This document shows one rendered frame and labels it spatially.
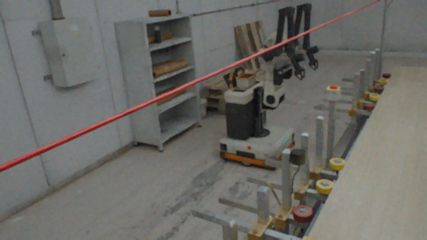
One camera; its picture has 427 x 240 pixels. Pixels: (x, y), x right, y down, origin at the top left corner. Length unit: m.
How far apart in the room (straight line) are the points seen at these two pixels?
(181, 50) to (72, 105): 1.68
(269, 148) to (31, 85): 2.36
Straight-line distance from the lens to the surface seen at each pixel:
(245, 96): 3.50
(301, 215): 1.53
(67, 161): 3.94
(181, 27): 4.68
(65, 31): 3.51
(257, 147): 3.59
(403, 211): 1.66
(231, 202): 1.69
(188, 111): 4.94
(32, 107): 3.63
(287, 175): 1.52
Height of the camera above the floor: 1.81
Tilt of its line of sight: 21 degrees down
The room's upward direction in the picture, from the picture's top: 4 degrees counter-clockwise
